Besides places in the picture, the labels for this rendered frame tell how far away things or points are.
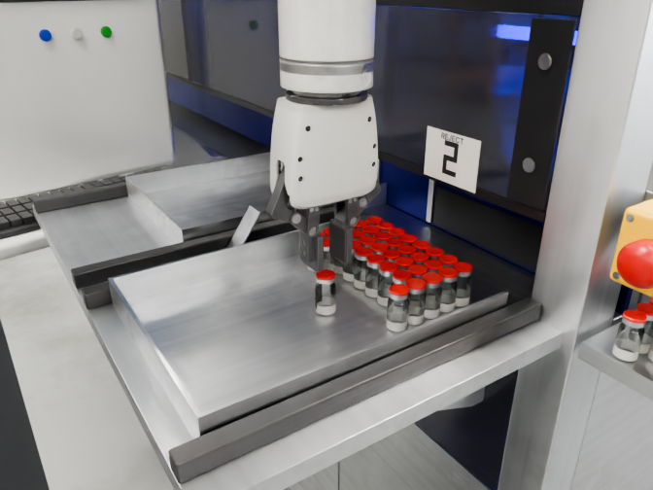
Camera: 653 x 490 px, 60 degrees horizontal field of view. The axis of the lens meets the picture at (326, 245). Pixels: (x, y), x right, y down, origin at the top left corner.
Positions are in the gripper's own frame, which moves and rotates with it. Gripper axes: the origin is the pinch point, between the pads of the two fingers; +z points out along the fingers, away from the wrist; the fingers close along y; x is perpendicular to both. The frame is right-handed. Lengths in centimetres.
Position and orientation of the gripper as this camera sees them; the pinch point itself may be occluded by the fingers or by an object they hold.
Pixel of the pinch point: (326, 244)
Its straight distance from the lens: 58.5
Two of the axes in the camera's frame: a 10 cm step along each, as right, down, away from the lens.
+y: -8.4, 2.3, -4.9
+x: 5.5, 3.6, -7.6
